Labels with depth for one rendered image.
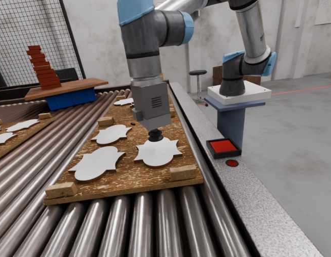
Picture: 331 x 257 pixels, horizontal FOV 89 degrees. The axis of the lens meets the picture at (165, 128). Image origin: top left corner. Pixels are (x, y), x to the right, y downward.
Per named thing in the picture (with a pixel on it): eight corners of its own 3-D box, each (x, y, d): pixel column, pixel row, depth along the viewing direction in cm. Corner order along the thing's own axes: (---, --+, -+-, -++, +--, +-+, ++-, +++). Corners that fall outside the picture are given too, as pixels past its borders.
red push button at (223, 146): (228, 143, 52) (228, 139, 52) (237, 154, 47) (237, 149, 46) (209, 146, 52) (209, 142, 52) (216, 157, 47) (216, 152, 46)
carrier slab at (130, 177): (177, 118, 75) (177, 114, 74) (203, 183, 38) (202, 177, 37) (98, 128, 74) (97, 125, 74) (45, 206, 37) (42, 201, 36)
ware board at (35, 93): (93, 79, 162) (93, 77, 161) (108, 83, 123) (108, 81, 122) (31, 90, 139) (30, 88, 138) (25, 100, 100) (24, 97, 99)
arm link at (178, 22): (164, 16, 48) (133, 15, 42) (197, 7, 41) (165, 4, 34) (167, 47, 52) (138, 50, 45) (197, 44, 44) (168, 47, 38)
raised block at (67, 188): (79, 189, 38) (75, 180, 37) (75, 196, 37) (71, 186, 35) (52, 193, 38) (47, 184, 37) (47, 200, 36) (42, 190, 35)
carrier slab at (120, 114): (168, 96, 112) (168, 93, 112) (177, 118, 75) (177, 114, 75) (116, 102, 112) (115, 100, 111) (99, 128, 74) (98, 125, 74)
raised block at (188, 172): (195, 173, 39) (195, 163, 38) (197, 178, 37) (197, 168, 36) (170, 176, 39) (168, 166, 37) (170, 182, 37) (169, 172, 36)
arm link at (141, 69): (132, 59, 33) (121, 59, 40) (136, 82, 35) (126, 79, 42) (165, 54, 36) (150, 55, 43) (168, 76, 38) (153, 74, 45)
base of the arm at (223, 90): (237, 86, 112) (238, 71, 107) (250, 93, 99) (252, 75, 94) (215, 91, 111) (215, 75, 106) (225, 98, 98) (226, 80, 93)
